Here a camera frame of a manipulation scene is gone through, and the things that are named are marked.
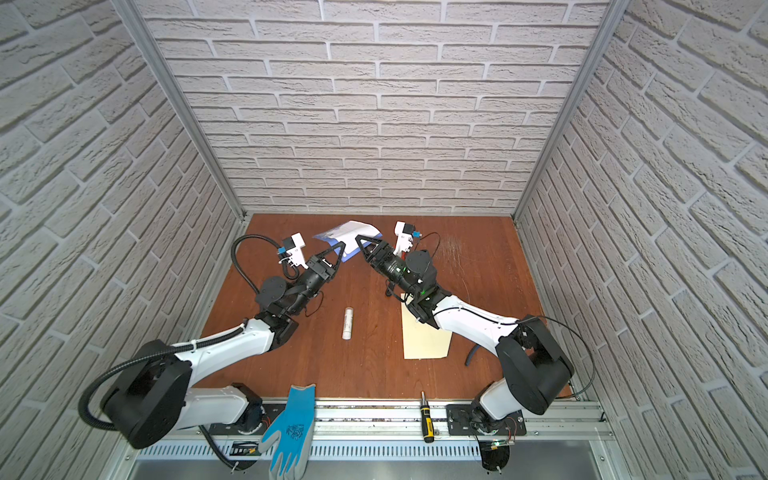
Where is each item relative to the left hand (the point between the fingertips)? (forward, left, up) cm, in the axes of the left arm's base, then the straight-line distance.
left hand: (346, 243), depth 69 cm
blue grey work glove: (-35, +14, -31) cm, 49 cm away
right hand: (+2, -2, -1) cm, 3 cm away
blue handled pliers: (-17, -34, -32) cm, 50 cm away
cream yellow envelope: (-12, -20, -32) cm, 40 cm away
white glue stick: (-7, +2, -31) cm, 32 cm away
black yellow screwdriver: (-34, -19, -30) cm, 49 cm away
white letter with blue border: (+5, 0, -3) cm, 6 cm away
